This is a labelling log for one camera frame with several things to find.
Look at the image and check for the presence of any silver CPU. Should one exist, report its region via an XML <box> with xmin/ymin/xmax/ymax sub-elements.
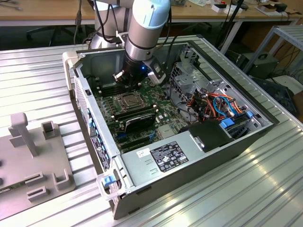
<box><xmin>123</xmin><ymin>94</ymin><xmax>142</xmax><ymax>106</ymax></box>

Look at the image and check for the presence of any metal socket cover frame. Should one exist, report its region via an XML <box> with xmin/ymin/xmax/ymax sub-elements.
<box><xmin>117</xmin><ymin>92</ymin><xmax>144</xmax><ymax>111</ymax></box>

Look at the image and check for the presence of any metal locking lever wire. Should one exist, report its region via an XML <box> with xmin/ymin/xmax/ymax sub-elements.
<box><xmin>122</xmin><ymin>104</ymin><xmax>149</xmax><ymax>112</ymax></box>
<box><xmin>115</xmin><ymin>91</ymin><xmax>140</xmax><ymax>99</ymax></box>

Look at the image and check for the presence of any CPU socket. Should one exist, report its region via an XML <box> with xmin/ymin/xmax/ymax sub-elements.
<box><xmin>113</xmin><ymin>92</ymin><xmax>149</xmax><ymax>112</ymax></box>

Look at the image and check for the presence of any black RAM slot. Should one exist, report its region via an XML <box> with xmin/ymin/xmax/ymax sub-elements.
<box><xmin>96</xmin><ymin>80</ymin><xmax>120</xmax><ymax>90</ymax></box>
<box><xmin>112</xmin><ymin>105</ymin><xmax>159</xmax><ymax>118</ymax></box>
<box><xmin>98</xmin><ymin>84</ymin><xmax>126</xmax><ymax>96</ymax></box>
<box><xmin>113</xmin><ymin>108</ymin><xmax>159</xmax><ymax>121</ymax></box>

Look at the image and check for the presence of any black graphics card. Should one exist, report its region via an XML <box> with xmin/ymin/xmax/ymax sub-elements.
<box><xmin>123</xmin><ymin>111</ymin><xmax>157</xmax><ymax>133</ymax></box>

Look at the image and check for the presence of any green motherboard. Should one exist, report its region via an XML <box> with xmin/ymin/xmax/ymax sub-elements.
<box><xmin>91</xmin><ymin>77</ymin><xmax>190</xmax><ymax>153</ymax></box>

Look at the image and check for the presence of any silver drive cage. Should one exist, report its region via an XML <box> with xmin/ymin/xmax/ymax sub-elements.
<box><xmin>168</xmin><ymin>42</ymin><xmax>234</xmax><ymax>112</ymax></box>

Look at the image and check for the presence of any black expansion slot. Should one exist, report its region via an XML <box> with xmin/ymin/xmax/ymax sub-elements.
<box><xmin>116</xmin><ymin>134</ymin><xmax>152</xmax><ymax>144</ymax></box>
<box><xmin>120</xmin><ymin>140</ymin><xmax>154</xmax><ymax>150</ymax></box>

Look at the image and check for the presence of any silver chipset heat sink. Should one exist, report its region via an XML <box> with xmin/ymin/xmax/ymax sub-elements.
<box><xmin>157</xmin><ymin>124</ymin><xmax>177</xmax><ymax>140</ymax></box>

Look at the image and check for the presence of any silver power supply unit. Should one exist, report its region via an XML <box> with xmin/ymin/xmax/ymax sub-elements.
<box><xmin>120</xmin><ymin>131</ymin><xmax>207</xmax><ymax>188</ymax></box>

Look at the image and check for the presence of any black plastic drive cover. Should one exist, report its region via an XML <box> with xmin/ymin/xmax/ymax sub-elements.
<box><xmin>178</xmin><ymin>119</ymin><xmax>235</xmax><ymax>154</ymax></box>

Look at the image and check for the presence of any small white box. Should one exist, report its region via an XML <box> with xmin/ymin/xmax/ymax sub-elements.
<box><xmin>211</xmin><ymin>3</ymin><xmax>227</xmax><ymax>14</ymax></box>

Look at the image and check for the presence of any hard disk in blue carrier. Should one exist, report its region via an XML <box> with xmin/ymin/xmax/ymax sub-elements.
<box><xmin>219</xmin><ymin>111</ymin><xmax>255</xmax><ymax>140</ymax></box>

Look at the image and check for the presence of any blue case latch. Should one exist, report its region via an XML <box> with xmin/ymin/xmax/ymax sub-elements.
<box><xmin>101</xmin><ymin>175</ymin><xmax>115</xmax><ymax>188</ymax></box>

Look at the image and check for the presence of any grey open PC case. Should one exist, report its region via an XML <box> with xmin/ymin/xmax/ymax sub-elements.
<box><xmin>62</xmin><ymin>35</ymin><xmax>280</xmax><ymax>220</ymax></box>

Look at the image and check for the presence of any black equipment box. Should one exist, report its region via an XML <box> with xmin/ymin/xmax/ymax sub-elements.
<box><xmin>238</xmin><ymin>52</ymin><xmax>280</xmax><ymax>80</ymax></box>

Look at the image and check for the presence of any grey parts rack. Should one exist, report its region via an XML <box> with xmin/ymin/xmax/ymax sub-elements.
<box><xmin>0</xmin><ymin>113</ymin><xmax>77</xmax><ymax>222</ymax></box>

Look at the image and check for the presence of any dark plastic crate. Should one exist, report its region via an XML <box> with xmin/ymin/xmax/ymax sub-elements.
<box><xmin>250</xmin><ymin>77</ymin><xmax>298</xmax><ymax>116</ymax></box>

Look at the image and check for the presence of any grey metal shelf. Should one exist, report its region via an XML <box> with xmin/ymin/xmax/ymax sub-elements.
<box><xmin>241</xmin><ymin>25</ymin><xmax>303</xmax><ymax>76</ymax></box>

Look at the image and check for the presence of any green RAM stick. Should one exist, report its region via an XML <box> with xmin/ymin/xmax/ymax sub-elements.
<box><xmin>0</xmin><ymin>182</ymin><xmax>26</xmax><ymax>196</ymax></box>

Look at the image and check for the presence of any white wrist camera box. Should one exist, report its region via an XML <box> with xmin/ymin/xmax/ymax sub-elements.
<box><xmin>142</xmin><ymin>59</ymin><xmax>168</xmax><ymax>86</ymax></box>

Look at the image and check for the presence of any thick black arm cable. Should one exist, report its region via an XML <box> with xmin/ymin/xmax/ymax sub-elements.
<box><xmin>156</xmin><ymin>7</ymin><xmax>190</xmax><ymax>74</ymax></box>

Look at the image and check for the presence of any thin black hanging cable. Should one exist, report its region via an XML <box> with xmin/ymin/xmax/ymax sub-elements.
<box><xmin>73</xmin><ymin>0</ymin><xmax>83</xmax><ymax>45</ymax></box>

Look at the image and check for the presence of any orange red wire bundle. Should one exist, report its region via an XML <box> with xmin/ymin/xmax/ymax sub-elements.
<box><xmin>187</xmin><ymin>93</ymin><xmax>215</xmax><ymax>120</ymax></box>

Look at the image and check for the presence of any light blue wire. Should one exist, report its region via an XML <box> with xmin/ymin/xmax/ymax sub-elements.
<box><xmin>212</xmin><ymin>96</ymin><xmax>229</xmax><ymax>119</ymax></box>

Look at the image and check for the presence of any blue flat wire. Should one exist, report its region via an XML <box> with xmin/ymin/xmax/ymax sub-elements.
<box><xmin>219</xmin><ymin>94</ymin><xmax>240</xmax><ymax>117</ymax></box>

